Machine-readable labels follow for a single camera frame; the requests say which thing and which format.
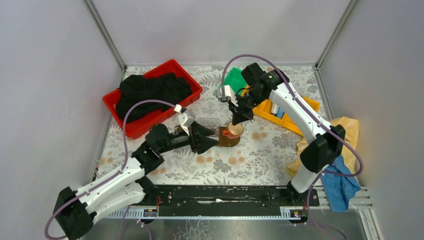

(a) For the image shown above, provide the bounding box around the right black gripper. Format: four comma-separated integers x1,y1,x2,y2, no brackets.
227,89,266,126

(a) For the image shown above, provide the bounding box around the orange ceramic cup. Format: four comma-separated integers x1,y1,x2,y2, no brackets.
222,122,244,140

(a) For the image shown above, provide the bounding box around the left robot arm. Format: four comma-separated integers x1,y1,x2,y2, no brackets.
53,121,218,240

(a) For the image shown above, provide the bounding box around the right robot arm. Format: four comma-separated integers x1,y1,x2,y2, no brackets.
229,63,346,206

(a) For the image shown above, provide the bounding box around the oval wooden tray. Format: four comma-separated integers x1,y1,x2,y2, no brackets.
216,126,241,148

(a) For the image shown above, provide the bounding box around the yellow bin with toothpaste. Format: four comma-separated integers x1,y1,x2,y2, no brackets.
253,99,296,129

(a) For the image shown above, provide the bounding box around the white toothpaste tube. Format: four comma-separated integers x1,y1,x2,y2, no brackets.
270,103,279,116

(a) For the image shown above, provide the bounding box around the blue toothpaste tube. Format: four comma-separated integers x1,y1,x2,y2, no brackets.
276,108,285,119

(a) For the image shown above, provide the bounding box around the yellow bin with cups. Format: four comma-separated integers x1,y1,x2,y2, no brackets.
240,87,251,97

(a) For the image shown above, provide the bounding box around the green plastic bin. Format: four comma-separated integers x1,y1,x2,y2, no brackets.
224,67,248,96

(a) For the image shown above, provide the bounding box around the yellow bin with toothbrushes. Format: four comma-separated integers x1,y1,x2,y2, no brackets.
278,95,323,142

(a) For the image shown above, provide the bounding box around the black cloth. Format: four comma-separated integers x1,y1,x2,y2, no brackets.
115,72,193,120

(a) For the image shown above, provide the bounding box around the yellow cloth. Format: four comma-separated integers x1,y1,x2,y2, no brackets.
285,116,360,179

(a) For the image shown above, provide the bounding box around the blue cloth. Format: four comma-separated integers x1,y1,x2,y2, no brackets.
321,155,361,213

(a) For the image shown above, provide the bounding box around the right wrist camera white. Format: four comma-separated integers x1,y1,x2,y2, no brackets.
217,85,238,107

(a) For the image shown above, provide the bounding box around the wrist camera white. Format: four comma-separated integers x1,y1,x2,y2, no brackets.
217,85,238,107
173,104,195,136

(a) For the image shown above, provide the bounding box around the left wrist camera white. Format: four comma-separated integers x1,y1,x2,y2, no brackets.
173,104,195,136

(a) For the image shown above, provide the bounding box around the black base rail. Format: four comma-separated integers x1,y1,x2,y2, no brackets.
92,183,324,220

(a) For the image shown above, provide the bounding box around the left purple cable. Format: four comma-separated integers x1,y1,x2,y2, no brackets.
43,99,178,240

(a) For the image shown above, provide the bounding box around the purple cable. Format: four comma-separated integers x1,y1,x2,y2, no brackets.
43,99,178,240
221,54,365,240

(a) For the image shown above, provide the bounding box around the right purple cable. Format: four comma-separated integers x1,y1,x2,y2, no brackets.
221,54,365,240

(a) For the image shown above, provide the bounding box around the right aluminium frame post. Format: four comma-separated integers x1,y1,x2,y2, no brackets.
315,0,358,69

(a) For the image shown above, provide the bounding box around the aluminium frame post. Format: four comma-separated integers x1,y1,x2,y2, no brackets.
315,0,358,69
82,0,127,71

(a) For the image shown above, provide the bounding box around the left aluminium frame post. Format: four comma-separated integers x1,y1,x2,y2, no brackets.
82,0,127,71

